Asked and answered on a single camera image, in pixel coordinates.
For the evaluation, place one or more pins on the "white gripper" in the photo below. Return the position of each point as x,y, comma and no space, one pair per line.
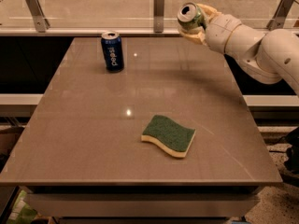
221,32

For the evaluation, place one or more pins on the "green soda can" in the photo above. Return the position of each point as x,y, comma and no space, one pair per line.
191,16

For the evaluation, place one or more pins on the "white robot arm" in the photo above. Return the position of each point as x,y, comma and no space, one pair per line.
266,57

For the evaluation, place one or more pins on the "blue pepsi can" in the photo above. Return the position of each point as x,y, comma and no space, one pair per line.
112,50

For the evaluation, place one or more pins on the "green yellow sponge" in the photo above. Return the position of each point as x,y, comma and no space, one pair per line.
171,137

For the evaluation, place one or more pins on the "black object on floor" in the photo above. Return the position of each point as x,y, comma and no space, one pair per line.
292,162

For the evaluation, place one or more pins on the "green package on floor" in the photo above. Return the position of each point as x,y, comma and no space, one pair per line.
21,212

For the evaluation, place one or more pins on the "middle metal bracket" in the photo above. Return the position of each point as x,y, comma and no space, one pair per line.
158,16

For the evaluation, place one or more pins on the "metal bracket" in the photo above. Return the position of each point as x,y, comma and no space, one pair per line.
280,16
40,21
158,16

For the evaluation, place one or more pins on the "right metal bracket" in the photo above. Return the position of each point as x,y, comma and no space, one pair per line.
280,16

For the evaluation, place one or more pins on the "left metal bracket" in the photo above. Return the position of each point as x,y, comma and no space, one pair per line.
40,21

